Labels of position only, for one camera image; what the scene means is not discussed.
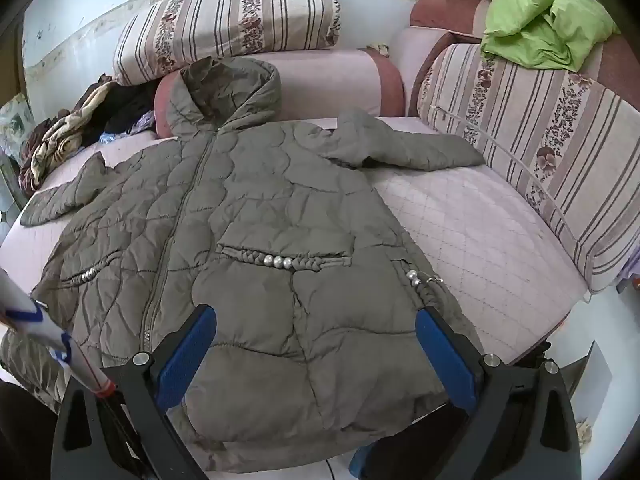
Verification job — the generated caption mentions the pink bolster with red ends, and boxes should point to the pink bolster with red ends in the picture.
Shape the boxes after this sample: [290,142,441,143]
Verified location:
[154,49,406,138]

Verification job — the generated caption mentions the black clothing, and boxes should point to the black clothing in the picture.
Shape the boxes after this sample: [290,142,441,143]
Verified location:
[82,80,161,146]

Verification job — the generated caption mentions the brown cloth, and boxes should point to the brown cloth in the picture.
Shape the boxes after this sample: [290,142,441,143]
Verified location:
[19,75,113,193]

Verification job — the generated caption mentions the floral picture bag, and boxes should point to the floral picture bag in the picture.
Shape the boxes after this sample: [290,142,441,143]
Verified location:
[0,94,37,166]

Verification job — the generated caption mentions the purple cloth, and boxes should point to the purple cloth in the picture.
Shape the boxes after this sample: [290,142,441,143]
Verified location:
[617,257,640,293]

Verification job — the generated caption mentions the green puffy jacket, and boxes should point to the green puffy jacket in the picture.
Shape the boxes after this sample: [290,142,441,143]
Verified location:
[481,0,621,73]

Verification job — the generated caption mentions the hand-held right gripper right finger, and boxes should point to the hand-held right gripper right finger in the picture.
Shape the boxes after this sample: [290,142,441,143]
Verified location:
[415,305,585,480]

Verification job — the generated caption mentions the blue plastic bag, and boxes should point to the blue plastic bag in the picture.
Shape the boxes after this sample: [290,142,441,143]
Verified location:
[99,110,156,145]

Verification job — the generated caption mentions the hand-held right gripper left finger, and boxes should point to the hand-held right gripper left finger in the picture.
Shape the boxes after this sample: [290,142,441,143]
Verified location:
[50,304,218,480]

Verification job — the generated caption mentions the grey flat board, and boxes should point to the grey flat board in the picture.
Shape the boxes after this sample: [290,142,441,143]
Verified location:
[562,340,618,413]

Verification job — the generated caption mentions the olive quilted hooded jacket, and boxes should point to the olive quilted hooded jacket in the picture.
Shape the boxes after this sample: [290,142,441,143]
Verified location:
[0,56,487,473]

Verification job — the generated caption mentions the striped floral cushion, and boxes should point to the striped floral cushion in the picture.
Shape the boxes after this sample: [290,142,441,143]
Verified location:
[417,42,640,293]
[112,0,341,86]

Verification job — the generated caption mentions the beige floral blanket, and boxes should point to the beige floral blanket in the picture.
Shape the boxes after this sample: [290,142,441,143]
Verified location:
[30,80,118,191]

